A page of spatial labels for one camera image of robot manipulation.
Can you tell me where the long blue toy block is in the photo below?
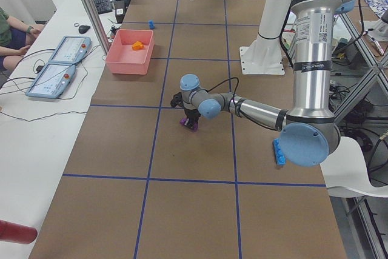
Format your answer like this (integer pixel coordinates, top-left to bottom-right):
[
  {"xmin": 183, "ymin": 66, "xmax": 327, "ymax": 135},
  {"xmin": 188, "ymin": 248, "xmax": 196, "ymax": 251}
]
[{"xmin": 273, "ymin": 138, "xmax": 286, "ymax": 167}]

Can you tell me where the black computer mouse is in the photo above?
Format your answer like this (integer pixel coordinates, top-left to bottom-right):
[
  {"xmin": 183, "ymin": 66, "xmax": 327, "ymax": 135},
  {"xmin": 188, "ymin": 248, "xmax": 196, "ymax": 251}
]
[{"xmin": 78, "ymin": 25, "xmax": 91, "ymax": 35}]

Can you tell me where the seated person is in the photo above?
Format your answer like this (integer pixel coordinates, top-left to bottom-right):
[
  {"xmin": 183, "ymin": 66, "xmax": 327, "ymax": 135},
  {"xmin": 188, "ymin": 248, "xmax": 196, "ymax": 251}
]
[{"xmin": 1, "ymin": 8, "xmax": 44, "ymax": 72}]

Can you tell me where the black braided camera cable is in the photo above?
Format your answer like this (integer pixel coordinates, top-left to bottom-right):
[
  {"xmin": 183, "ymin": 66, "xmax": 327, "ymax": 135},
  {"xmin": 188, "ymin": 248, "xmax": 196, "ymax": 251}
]
[{"xmin": 207, "ymin": 76, "xmax": 241, "ymax": 117}]

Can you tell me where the lower teach pendant tablet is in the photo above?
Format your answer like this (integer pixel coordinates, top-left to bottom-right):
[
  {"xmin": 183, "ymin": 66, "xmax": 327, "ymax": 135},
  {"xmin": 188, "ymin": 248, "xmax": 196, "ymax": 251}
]
[{"xmin": 25, "ymin": 63, "xmax": 76, "ymax": 99}]

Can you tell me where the black computer keyboard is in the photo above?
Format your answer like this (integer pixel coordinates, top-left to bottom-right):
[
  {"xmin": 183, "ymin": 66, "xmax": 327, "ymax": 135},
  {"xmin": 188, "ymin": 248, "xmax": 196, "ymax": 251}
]
[{"xmin": 93, "ymin": 0, "xmax": 112, "ymax": 15}]

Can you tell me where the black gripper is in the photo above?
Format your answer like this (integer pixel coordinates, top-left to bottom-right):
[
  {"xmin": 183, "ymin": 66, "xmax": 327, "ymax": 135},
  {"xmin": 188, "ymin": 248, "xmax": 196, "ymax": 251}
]
[{"xmin": 184, "ymin": 109, "xmax": 200, "ymax": 121}]

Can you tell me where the teach pendant tablet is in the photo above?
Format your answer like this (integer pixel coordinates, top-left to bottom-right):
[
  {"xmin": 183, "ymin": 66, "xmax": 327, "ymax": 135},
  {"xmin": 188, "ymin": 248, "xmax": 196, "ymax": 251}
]
[
  {"xmin": 25, "ymin": 63, "xmax": 76, "ymax": 99},
  {"xmin": 49, "ymin": 36, "xmax": 92, "ymax": 64}
]

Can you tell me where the aluminium frame post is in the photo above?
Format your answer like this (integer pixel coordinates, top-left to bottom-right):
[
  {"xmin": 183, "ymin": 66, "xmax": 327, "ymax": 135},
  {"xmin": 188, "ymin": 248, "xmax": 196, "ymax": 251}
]
[{"xmin": 81, "ymin": 0, "xmax": 110, "ymax": 56}]

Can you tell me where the red cylinder bottle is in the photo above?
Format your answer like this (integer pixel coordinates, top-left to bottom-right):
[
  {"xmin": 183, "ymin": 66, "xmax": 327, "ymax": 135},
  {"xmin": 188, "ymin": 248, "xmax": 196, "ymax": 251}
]
[{"xmin": 1, "ymin": 220, "xmax": 38, "ymax": 244}]

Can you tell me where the pink plastic box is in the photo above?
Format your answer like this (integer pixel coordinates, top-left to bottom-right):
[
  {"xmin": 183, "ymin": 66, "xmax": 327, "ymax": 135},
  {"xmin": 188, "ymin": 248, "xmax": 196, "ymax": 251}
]
[{"xmin": 105, "ymin": 29, "xmax": 155, "ymax": 75}]

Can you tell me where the upper teach pendant tablet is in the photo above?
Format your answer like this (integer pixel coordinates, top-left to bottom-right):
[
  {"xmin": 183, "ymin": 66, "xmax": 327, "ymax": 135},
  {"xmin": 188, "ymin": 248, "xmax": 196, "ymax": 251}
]
[{"xmin": 49, "ymin": 36, "xmax": 92, "ymax": 64}]

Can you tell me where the purple toy block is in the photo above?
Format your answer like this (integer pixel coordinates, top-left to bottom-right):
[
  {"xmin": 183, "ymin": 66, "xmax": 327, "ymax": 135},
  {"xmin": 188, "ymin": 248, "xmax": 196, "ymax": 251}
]
[{"xmin": 179, "ymin": 118, "xmax": 198, "ymax": 132}]

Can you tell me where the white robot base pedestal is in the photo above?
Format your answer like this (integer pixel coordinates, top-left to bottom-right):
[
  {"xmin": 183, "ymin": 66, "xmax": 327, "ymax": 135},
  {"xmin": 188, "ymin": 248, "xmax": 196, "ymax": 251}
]
[{"xmin": 239, "ymin": 0, "xmax": 291, "ymax": 75}]

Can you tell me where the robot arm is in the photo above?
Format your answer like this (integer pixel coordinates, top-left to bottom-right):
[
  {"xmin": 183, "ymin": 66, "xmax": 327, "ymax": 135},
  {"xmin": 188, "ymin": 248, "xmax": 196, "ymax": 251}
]
[{"xmin": 171, "ymin": 0, "xmax": 355, "ymax": 167}]

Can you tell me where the orange sloped toy block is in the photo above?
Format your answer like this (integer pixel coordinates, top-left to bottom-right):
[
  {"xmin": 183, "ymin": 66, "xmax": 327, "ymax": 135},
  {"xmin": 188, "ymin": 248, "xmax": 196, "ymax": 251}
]
[{"xmin": 132, "ymin": 41, "xmax": 144, "ymax": 51}]

